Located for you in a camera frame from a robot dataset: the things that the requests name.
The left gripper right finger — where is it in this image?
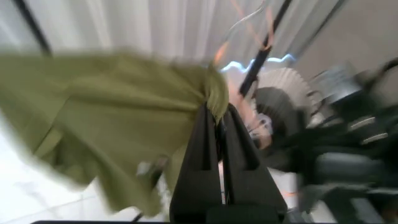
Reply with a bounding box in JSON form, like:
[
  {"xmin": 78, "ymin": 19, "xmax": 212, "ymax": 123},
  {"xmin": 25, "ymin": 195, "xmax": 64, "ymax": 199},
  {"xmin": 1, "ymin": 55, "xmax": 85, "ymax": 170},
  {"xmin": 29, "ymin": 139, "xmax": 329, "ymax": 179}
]
[{"xmin": 219, "ymin": 104, "xmax": 289, "ymax": 223}]

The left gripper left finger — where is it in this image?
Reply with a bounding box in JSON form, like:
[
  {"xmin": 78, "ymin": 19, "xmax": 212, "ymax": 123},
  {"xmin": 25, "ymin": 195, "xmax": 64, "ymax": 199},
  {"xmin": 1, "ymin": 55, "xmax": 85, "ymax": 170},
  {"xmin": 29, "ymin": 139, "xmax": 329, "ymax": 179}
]
[{"xmin": 169, "ymin": 104, "xmax": 223, "ymax": 223}]

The green printed shirt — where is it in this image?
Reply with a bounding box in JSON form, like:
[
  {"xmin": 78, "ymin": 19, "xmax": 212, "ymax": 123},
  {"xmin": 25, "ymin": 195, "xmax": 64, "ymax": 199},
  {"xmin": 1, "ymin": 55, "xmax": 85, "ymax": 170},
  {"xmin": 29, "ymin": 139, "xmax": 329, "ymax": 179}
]
[{"xmin": 0, "ymin": 51, "xmax": 231, "ymax": 217}]

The pink clothes hanger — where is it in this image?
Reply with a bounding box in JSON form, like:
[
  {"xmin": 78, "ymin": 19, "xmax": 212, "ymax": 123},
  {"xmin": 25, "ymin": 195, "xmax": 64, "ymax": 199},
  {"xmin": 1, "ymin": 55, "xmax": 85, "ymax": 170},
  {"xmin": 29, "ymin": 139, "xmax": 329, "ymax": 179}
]
[
  {"xmin": 231, "ymin": 0, "xmax": 276, "ymax": 52},
  {"xmin": 213, "ymin": 0, "xmax": 273, "ymax": 150}
]

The white laundry basket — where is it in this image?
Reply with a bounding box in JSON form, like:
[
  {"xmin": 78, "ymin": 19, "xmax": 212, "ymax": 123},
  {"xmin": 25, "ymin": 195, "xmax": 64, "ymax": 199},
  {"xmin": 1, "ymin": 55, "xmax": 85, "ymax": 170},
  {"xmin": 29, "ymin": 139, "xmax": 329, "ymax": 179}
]
[{"xmin": 248, "ymin": 67, "xmax": 324, "ymax": 147}]

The black clothes rack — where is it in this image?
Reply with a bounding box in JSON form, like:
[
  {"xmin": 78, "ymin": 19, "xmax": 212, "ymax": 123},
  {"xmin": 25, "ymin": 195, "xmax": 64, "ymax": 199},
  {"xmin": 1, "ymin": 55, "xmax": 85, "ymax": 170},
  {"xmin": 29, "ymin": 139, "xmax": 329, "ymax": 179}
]
[{"xmin": 12, "ymin": 0, "xmax": 293, "ymax": 97}]

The white curtain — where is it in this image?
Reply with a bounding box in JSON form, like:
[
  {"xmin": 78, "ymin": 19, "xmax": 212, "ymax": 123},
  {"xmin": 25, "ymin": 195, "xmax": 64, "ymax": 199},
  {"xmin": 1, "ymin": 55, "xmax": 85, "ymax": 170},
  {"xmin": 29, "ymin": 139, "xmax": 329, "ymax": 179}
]
[{"xmin": 0, "ymin": 0, "xmax": 312, "ymax": 72}]

